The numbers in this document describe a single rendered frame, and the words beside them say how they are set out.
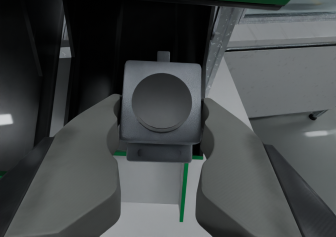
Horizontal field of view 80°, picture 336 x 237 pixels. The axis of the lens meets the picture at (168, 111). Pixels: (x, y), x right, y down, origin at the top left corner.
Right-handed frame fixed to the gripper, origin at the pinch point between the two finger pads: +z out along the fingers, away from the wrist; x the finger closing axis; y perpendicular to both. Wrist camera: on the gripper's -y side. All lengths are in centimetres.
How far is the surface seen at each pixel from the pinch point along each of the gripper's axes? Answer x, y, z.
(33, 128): -10.9, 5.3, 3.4
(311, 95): 97, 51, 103
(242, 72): 40, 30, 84
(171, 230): 3.5, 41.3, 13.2
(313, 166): 112, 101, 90
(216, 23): 5.7, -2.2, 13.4
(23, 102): -13.3, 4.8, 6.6
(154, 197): -0.5, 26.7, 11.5
